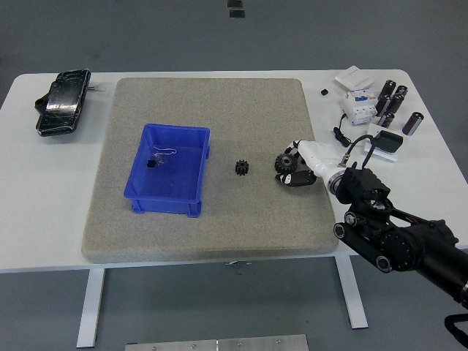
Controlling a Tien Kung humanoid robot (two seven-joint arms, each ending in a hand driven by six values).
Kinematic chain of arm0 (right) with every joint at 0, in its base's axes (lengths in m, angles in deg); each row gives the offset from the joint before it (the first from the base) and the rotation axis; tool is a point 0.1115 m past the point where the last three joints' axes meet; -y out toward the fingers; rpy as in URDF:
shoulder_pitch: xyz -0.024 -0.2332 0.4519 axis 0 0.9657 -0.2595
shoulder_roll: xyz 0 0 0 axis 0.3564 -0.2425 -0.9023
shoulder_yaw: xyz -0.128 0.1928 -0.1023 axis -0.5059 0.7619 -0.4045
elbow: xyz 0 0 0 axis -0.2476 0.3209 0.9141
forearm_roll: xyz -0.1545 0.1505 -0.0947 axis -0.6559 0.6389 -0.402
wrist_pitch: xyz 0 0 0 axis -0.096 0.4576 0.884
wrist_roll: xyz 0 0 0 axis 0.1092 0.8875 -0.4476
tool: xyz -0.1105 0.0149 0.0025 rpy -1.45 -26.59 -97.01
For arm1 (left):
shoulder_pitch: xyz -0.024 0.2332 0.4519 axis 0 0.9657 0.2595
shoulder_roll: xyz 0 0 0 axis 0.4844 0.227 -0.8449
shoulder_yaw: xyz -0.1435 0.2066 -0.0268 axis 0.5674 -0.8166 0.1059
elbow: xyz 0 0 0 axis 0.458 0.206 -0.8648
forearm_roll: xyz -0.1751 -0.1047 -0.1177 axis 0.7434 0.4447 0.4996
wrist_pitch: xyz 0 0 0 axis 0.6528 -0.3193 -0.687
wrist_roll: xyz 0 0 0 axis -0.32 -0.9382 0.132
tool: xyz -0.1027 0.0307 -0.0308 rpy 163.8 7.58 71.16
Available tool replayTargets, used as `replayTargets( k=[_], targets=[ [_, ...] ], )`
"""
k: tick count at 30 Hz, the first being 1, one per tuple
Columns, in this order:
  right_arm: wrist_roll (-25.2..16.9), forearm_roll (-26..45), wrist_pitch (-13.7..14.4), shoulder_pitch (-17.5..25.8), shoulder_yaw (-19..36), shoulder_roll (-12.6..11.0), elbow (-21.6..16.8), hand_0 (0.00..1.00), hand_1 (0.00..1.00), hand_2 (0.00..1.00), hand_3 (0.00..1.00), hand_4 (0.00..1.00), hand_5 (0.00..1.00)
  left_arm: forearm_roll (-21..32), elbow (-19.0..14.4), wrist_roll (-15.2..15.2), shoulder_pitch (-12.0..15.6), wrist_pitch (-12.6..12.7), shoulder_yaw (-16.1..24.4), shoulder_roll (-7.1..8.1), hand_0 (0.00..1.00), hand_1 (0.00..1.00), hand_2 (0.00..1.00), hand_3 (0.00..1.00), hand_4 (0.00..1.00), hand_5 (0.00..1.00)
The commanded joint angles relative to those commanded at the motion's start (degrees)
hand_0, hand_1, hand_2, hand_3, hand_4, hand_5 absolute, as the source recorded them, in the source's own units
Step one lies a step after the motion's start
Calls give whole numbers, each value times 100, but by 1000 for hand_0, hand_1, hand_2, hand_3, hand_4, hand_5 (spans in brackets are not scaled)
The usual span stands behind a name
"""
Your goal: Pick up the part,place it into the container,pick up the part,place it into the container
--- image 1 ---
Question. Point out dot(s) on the white wall switch plate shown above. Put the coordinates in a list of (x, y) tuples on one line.
[(352, 77)]

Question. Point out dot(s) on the white circuit breaker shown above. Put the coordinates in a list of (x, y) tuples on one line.
[(356, 109)]

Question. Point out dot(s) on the grey metal plate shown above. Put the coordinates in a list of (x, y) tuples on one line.
[(219, 343)]

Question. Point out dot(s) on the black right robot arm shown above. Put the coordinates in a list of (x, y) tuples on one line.
[(402, 237)]

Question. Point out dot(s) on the white flat plate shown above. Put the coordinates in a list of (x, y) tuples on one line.
[(384, 155)]

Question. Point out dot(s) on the black floor outlet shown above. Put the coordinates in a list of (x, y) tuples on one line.
[(234, 3), (237, 14)]

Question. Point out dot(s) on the clear plastic bag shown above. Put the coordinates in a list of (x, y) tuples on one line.
[(161, 158)]

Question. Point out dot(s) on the small white connector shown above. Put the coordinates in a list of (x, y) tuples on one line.
[(100, 88)]

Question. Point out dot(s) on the small black gear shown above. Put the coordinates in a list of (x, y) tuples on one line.
[(241, 167)]

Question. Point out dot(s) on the small black square piece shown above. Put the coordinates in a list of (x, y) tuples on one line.
[(324, 91)]

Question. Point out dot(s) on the white table leg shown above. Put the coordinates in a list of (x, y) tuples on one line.
[(352, 292), (89, 307)]

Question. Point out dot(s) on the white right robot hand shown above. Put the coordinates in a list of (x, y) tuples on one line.
[(318, 155)]

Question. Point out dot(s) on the black wrapped device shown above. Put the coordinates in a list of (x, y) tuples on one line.
[(62, 102)]

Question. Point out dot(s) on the dark cylindrical capacitor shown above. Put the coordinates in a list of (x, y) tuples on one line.
[(401, 91), (387, 89), (413, 123), (382, 105), (395, 104), (387, 120)]

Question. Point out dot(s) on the large black gear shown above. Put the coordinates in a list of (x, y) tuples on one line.
[(284, 163)]

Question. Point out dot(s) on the grey foam mat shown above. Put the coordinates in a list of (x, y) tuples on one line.
[(234, 120)]

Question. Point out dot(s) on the small black cube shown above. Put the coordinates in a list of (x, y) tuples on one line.
[(150, 164)]

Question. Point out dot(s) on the blue plastic bin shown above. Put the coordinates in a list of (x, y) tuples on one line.
[(164, 186)]

